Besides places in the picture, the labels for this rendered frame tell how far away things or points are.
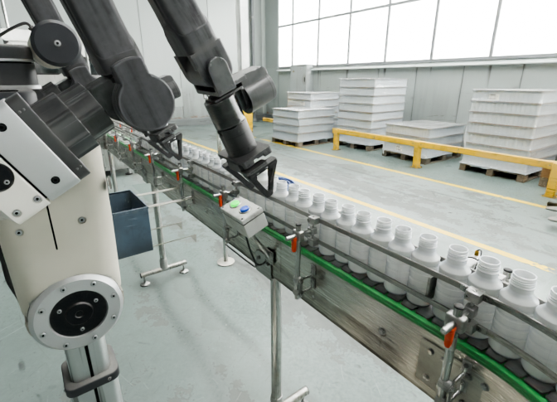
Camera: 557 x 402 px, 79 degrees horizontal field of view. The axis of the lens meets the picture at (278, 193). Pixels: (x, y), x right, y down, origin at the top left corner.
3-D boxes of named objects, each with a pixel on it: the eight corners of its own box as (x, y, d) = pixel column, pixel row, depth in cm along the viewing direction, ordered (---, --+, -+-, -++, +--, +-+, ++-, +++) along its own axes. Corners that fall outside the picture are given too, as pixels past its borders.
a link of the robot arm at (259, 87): (181, 62, 57) (205, 62, 51) (235, 36, 62) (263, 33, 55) (210, 125, 64) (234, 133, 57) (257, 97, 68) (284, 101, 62)
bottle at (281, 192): (269, 226, 120) (268, 181, 115) (279, 221, 124) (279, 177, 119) (283, 230, 116) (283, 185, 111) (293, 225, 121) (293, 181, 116)
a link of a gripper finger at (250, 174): (268, 180, 71) (252, 142, 67) (289, 189, 66) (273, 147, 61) (244, 198, 69) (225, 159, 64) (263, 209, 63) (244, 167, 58)
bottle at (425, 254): (431, 295, 82) (442, 232, 77) (433, 310, 76) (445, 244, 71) (404, 290, 84) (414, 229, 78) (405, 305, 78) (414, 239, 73)
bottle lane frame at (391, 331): (474, 384, 79) (489, 320, 74) (446, 414, 72) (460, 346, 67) (102, 138, 415) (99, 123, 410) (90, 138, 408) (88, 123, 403)
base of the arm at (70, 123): (73, 168, 51) (5, 98, 45) (118, 137, 54) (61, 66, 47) (81, 181, 45) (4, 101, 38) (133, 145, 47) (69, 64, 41)
